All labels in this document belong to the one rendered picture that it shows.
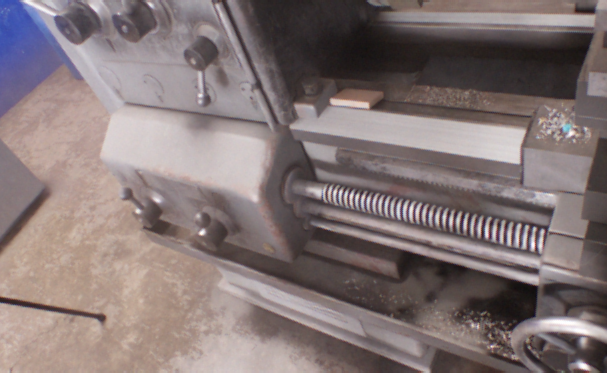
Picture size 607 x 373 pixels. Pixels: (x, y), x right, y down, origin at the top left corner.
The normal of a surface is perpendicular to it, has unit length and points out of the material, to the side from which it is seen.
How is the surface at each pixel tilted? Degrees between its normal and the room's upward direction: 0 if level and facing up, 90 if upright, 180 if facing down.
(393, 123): 36
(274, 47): 90
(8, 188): 90
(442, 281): 0
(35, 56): 90
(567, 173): 90
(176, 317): 0
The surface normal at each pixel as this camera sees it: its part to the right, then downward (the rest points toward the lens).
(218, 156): -0.51, -0.18
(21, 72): 0.82, 0.18
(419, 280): -0.29, -0.67
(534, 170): -0.49, 0.72
